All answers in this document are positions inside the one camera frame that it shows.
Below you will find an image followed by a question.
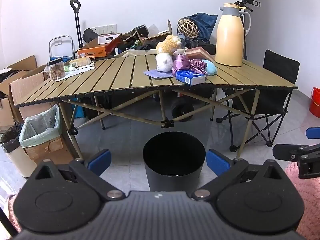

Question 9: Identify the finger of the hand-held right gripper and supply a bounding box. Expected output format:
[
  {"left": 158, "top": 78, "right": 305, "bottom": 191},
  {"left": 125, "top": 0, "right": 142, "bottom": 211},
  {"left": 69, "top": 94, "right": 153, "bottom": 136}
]
[
  {"left": 306, "top": 127, "right": 320, "bottom": 139},
  {"left": 272, "top": 143, "right": 320, "bottom": 180}
]

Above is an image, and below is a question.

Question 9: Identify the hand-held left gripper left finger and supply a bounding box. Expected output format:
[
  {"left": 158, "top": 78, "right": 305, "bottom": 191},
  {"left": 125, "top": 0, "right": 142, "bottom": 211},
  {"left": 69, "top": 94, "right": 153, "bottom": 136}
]
[{"left": 31, "top": 149, "right": 126, "bottom": 201}]

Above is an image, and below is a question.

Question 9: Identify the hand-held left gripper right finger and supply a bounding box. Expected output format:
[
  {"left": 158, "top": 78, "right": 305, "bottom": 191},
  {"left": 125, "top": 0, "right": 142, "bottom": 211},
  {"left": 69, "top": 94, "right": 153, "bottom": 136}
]
[{"left": 191, "top": 149, "right": 287, "bottom": 201}]

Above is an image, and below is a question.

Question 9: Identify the black round bin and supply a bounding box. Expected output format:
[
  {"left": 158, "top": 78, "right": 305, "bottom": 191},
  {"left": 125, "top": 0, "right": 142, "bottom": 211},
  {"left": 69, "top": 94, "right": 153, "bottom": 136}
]
[{"left": 142, "top": 131, "right": 206, "bottom": 192}]

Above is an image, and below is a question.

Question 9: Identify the lavender woven cloth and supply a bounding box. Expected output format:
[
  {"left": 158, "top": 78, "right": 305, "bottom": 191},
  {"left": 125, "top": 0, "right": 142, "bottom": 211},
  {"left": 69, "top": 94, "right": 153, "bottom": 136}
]
[{"left": 143, "top": 69, "right": 177, "bottom": 80}]

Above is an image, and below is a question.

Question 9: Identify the purple satin cloth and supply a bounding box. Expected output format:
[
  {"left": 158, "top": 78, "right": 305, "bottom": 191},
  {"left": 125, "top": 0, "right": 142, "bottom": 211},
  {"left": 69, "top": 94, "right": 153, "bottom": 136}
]
[{"left": 172, "top": 54, "right": 208, "bottom": 77}]

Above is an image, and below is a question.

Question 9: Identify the white hamster plush toy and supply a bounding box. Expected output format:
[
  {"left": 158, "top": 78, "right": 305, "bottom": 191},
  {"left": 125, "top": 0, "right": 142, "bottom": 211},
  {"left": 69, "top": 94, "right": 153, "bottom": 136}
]
[{"left": 155, "top": 52, "right": 174, "bottom": 72}]

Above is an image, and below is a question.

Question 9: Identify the yellow curly plush toy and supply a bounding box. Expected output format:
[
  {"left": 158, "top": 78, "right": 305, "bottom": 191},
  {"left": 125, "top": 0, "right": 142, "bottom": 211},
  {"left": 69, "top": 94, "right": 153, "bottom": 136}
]
[{"left": 156, "top": 34, "right": 182, "bottom": 55}]

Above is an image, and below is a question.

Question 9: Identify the red bucket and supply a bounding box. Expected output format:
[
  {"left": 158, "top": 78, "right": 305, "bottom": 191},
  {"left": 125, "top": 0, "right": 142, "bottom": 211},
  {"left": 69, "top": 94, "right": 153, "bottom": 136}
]
[{"left": 309, "top": 87, "right": 320, "bottom": 118}]

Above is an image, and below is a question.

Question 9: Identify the pink fluffy rug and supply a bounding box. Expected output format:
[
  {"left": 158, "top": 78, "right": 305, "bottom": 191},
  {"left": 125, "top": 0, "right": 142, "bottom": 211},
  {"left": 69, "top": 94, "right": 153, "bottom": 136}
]
[{"left": 285, "top": 161, "right": 320, "bottom": 240}]

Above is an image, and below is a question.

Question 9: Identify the black wagon wheel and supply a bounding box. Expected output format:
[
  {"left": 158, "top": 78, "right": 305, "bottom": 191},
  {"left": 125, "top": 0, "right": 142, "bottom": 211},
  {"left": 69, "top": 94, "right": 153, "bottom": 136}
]
[{"left": 171, "top": 97, "right": 195, "bottom": 121}]

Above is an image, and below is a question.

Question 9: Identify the black folding camp chair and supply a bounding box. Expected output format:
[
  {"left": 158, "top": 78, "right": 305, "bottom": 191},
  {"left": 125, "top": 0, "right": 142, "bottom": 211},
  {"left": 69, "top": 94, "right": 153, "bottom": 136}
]
[{"left": 216, "top": 49, "right": 300, "bottom": 153}]

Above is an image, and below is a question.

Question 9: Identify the white bin with black bag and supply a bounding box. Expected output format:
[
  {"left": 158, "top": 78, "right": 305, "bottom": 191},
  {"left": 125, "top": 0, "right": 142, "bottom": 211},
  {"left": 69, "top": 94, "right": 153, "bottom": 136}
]
[{"left": 0, "top": 122, "right": 38, "bottom": 178}]

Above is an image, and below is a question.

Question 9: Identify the slatted folding table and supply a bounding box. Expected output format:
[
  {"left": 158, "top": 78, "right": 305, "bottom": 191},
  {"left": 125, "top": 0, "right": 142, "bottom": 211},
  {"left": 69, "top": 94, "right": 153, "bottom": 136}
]
[{"left": 12, "top": 54, "right": 298, "bottom": 160}]

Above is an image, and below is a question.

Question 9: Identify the blue and white carton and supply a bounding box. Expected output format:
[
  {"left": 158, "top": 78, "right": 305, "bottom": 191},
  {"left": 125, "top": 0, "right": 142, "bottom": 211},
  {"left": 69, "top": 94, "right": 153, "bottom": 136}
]
[{"left": 176, "top": 69, "right": 206, "bottom": 86}]

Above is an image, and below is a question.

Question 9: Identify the white paper sheet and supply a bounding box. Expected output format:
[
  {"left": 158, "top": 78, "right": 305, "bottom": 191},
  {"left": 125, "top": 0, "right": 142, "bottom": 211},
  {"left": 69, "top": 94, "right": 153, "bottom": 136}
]
[{"left": 57, "top": 66, "right": 97, "bottom": 80}]

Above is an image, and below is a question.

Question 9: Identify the light blue plush toy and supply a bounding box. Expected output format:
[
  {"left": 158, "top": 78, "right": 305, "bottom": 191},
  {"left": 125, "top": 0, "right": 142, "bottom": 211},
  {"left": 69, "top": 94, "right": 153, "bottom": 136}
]
[{"left": 202, "top": 59, "right": 217, "bottom": 76}]

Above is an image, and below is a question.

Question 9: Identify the clear snack jar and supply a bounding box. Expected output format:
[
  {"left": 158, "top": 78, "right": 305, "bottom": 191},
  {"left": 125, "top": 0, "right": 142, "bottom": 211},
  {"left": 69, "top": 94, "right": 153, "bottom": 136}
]
[{"left": 47, "top": 57, "right": 66, "bottom": 81}]

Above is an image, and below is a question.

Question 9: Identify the small beige cardboard box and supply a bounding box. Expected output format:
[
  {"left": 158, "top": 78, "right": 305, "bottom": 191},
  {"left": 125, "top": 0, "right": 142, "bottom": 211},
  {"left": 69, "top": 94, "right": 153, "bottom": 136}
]
[{"left": 69, "top": 57, "right": 95, "bottom": 67}]

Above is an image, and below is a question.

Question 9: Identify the person's left pink fluffy leg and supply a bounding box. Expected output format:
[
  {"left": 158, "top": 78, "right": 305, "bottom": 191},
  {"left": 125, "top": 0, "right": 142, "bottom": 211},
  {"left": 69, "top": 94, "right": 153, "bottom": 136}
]
[{"left": 6, "top": 194, "right": 24, "bottom": 234}]

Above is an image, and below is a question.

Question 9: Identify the orange cardboard box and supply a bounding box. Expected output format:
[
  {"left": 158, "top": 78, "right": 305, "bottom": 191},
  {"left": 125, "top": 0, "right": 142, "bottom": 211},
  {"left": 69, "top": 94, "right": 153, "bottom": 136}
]
[{"left": 77, "top": 33, "right": 123, "bottom": 58}]

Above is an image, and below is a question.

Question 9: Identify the blue plastic box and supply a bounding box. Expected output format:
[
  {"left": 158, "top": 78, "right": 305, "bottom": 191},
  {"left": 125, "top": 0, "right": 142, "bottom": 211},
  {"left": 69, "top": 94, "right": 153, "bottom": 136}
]
[{"left": 50, "top": 55, "right": 72, "bottom": 63}]

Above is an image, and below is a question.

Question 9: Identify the black bag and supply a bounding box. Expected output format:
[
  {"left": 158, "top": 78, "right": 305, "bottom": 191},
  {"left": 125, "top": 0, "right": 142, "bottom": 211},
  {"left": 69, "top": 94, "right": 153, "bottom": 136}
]
[{"left": 185, "top": 39, "right": 217, "bottom": 55}]

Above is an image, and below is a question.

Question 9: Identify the yellow thermos jug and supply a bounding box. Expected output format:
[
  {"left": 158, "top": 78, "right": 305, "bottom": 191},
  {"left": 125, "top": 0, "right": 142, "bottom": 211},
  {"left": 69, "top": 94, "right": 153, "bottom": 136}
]
[{"left": 215, "top": 3, "right": 252, "bottom": 67}]

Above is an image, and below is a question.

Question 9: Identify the pile of dark clothes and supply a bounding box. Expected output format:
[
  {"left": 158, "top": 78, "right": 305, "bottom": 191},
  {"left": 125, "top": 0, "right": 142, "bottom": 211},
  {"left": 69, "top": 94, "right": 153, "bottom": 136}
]
[{"left": 117, "top": 41, "right": 160, "bottom": 52}]

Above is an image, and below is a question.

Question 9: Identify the open brown cardboard box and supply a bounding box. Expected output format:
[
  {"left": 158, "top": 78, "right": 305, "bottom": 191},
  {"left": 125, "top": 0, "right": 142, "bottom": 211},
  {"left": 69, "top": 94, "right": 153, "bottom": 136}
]
[{"left": 142, "top": 19, "right": 173, "bottom": 46}]

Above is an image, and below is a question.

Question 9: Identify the black box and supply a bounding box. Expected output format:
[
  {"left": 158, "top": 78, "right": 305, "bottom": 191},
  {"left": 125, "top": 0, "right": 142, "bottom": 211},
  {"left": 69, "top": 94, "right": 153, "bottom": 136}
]
[{"left": 135, "top": 24, "right": 150, "bottom": 38}]

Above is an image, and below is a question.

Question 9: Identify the dark blue cushion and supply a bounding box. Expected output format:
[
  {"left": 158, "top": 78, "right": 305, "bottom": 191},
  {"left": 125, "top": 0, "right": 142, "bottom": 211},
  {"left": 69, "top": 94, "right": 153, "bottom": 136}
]
[{"left": 184, "top": 13, "right": 218, "bottom": 44}]

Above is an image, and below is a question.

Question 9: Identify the woven rattan ball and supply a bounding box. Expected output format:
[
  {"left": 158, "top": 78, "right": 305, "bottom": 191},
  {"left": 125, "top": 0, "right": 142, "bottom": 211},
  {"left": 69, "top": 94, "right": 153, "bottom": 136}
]
[{"left": 178, "top": 18, "right": 200, "bottom": 37}]

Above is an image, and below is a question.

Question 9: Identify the black tripod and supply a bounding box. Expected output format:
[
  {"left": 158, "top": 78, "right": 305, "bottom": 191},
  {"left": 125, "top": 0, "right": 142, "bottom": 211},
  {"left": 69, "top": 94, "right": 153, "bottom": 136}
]
[{"left": 234, "top": 0, "right": 261, "bottom": 61}]

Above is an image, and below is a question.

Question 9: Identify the metal tube frame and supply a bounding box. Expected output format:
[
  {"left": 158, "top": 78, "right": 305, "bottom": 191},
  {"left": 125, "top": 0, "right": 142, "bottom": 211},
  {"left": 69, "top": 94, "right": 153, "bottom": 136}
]
[{"left": 49, "top": 35, "right": 74, "bottom": 58}]

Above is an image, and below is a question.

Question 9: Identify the white wall socket row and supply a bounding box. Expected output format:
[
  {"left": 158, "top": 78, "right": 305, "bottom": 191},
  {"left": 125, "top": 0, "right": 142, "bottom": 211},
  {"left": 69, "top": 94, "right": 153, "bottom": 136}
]
[{"left": 91, "top": 24, "right": 118, "bottom": 35}]

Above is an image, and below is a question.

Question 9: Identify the black pull handle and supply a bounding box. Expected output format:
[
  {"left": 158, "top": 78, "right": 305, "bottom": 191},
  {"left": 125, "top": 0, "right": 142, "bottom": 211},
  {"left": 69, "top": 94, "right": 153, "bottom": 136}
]
[{"left": 70, "top": 0, "right": 84, "bottom": 50}]

